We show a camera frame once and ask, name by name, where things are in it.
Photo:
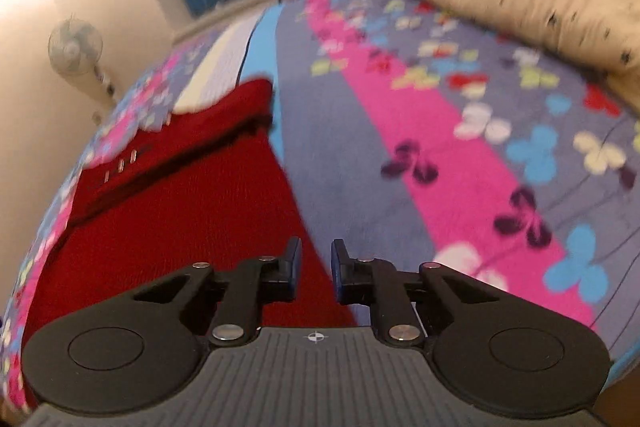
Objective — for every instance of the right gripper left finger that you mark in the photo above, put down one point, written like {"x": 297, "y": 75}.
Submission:
{"x": 242, "y": 294}

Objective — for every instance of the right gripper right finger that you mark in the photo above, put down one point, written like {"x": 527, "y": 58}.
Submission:
{"x": 387, "y": 292}

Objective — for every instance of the red knit sweater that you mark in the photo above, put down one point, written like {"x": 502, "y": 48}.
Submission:
{"x": 123, "y": 305}

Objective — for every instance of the colourful floral bed blanket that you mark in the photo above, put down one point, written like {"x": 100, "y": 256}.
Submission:
{"x": 413, "y": 136}

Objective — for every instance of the white standing fan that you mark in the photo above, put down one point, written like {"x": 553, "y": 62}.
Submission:
{"x": 75, "y": 48}

